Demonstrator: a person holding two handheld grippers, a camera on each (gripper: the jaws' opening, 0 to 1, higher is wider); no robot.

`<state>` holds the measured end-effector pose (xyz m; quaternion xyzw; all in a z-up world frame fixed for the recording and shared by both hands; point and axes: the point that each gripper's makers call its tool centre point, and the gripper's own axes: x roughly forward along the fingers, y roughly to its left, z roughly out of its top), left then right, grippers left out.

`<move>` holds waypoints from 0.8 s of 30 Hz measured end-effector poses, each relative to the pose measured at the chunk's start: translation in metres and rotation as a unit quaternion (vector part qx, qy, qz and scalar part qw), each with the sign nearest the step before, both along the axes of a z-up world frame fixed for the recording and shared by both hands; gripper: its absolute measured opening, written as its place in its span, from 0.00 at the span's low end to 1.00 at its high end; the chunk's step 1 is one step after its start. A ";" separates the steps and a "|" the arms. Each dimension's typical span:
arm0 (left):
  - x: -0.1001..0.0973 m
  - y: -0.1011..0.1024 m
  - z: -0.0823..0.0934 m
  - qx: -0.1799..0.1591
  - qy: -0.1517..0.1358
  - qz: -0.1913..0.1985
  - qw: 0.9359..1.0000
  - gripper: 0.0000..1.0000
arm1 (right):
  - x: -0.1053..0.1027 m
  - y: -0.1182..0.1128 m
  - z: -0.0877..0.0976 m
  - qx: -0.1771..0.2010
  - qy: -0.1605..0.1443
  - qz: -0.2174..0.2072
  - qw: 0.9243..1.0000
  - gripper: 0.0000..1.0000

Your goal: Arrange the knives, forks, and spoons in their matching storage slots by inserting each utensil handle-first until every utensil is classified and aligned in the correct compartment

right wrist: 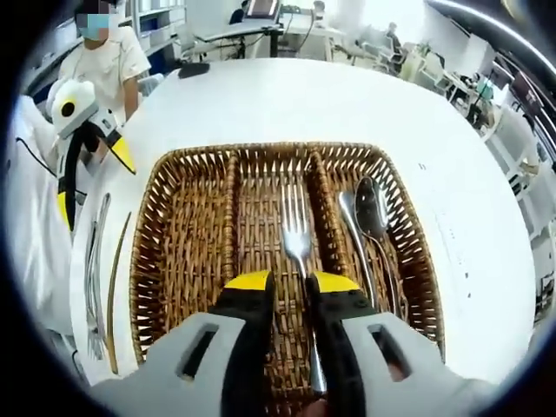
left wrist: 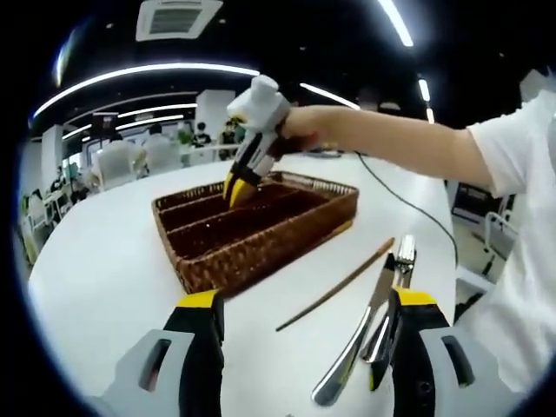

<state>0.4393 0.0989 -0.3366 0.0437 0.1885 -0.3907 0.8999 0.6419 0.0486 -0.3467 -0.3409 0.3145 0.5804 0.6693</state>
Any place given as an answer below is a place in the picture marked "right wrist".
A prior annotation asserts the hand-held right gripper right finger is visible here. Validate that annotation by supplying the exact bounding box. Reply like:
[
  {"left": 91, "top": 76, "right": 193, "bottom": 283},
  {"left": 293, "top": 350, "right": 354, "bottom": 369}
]
[{"left": 303, "top": 269, "right": 494, "bottom": 417}]

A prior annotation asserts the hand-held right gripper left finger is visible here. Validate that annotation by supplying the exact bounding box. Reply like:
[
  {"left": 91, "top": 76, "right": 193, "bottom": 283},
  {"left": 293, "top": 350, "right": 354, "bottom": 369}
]
[{"left": 93, "top": 268, "right": 275, "bottom": 417}]

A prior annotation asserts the steel fork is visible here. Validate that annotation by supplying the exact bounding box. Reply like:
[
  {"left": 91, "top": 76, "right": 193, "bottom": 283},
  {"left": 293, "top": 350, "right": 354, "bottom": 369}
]
[
  {"left": 85, "top": 260, "right": 108, "bottom": 362},
  {"left": 281, "top": 181, "right": 328, "bottom": 395}
]

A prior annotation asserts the wooden chopstick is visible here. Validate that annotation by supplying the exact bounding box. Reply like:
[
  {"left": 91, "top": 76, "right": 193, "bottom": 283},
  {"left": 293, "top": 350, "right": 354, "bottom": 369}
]
[{"left": 105, "top": 211, "right": 133, "bottom": 375}]

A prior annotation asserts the brown wicker storage basket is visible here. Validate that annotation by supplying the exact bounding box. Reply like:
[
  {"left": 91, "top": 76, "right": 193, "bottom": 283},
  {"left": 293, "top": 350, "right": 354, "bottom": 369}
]
[{"left": 129, "top": 139, "right": 447, "bottom": 403}]

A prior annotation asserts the steel spoon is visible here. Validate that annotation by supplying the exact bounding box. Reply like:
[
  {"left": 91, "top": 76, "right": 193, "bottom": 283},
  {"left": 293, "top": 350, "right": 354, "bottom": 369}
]
[
  {"left": 354, "top": 175, "right": 409, "bottom": 325},
  {"left": 338, "top": 190, "right": 380, "bottom": 316}
]

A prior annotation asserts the person's white shirt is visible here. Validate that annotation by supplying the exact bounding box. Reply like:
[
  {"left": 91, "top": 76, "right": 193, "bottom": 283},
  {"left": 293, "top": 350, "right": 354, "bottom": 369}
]
[{"left": 8, "top": 97, "right": 88, "bottom": 331}]

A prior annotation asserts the black flat pad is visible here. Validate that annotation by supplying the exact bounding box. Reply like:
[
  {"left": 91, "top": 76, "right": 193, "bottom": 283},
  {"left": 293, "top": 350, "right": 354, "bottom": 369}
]
[{"left": 177, "top": 63, "right": 212, "bottom": 80}]

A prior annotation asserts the white standing desk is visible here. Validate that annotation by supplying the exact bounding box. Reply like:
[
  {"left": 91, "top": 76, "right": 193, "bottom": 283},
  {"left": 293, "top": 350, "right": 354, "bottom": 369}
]
[{"left": 193, "top": 19, "right": 283, "bottom": 60}]

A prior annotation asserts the computer monitor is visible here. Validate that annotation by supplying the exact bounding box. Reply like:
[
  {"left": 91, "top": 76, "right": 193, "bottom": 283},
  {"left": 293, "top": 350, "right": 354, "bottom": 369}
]
[{"left": 244, "top": 0, "right": 280, "bottom": 19}]

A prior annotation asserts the black device cable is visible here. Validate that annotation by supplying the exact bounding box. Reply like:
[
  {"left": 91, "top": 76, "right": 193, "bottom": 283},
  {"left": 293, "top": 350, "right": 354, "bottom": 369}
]
[{"left": 14, "top": 136, "right": 62, "bottom": 178}]

